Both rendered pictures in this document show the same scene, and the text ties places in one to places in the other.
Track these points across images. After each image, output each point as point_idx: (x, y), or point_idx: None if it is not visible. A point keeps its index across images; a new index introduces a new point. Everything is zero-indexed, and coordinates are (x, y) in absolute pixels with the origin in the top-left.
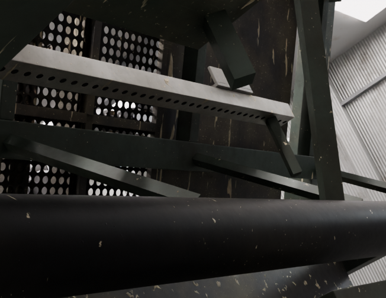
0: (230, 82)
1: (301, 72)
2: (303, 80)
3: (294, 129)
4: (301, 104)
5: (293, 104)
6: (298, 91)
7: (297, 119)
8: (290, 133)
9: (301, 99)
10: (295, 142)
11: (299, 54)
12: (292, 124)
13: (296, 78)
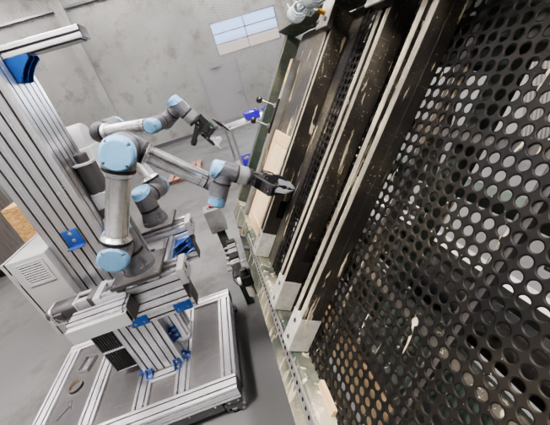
0: None
1: (269, 110)
2: (269, 115)
3: (258, 142)
4: (265, 129)
5: (261, 127)
6: (265, 121)
7: (261, 137)
8: (256, 143)
9: (266, 126)
10: (257, 149)
11: (270, 99)
12: (257, 138)
13: (266, 113)
